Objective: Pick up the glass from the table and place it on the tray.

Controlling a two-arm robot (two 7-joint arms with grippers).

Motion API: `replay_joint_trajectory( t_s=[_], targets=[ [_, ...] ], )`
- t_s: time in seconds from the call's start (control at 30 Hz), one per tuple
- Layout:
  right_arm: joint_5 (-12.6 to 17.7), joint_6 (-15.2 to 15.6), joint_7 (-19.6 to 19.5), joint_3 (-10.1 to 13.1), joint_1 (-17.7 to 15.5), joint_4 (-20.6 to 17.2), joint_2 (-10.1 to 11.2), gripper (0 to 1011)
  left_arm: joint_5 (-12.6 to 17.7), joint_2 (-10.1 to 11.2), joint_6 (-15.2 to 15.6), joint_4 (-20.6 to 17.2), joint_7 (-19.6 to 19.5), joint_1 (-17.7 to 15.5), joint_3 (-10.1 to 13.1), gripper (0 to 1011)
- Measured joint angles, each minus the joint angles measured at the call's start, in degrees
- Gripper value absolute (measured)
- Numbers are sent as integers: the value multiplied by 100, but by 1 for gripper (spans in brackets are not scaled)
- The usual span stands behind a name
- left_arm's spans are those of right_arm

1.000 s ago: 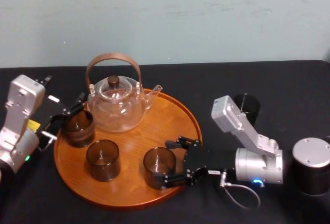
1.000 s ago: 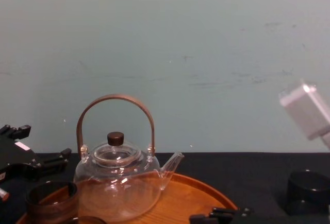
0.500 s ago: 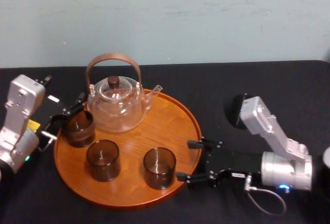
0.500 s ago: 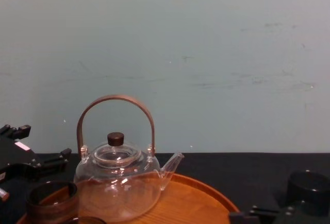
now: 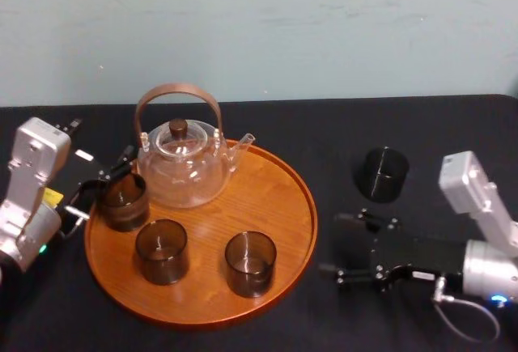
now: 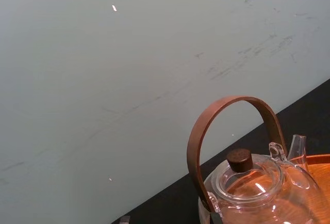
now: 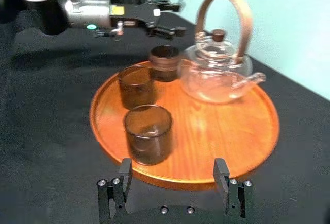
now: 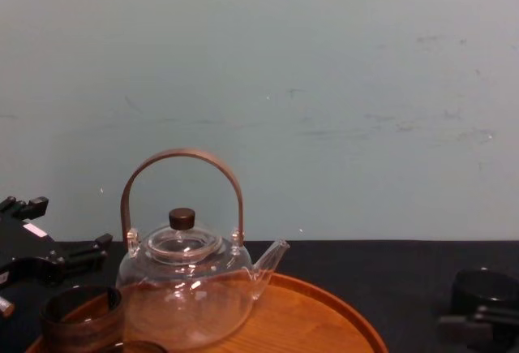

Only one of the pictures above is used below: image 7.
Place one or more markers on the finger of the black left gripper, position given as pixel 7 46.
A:
pixel 167 32
pixel 168 4

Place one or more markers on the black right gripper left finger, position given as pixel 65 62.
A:
pixel 113 198

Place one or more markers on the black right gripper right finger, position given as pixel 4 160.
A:
pixel 233 198

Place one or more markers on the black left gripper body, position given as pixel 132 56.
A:
pixel 136 15

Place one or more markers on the brown tinted drinking glass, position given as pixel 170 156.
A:
pixel 135 90
pixel 148 141

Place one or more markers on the round orange wooden tray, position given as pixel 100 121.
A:
pixel 206 136

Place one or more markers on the dark brown ribbed cup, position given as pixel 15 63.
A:
pixel 162 63

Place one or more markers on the glass teapot lid, wooden knob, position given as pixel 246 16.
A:
pixel 215 42

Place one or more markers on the black table cloth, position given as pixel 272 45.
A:
pixel 46 131

